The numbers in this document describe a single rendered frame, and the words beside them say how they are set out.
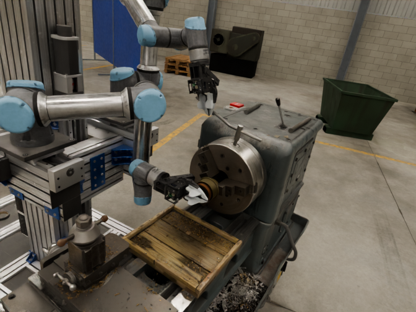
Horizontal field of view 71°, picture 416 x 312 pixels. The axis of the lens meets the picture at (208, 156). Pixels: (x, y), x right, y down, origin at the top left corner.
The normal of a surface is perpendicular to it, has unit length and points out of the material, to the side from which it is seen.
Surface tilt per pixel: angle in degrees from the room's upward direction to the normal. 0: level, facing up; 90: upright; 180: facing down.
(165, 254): 0
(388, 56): 90
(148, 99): 89
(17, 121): 91
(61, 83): 90
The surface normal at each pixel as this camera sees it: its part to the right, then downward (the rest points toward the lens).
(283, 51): -0.33, 0.37
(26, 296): 0.13, -0.89
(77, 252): -0.55, 0.29
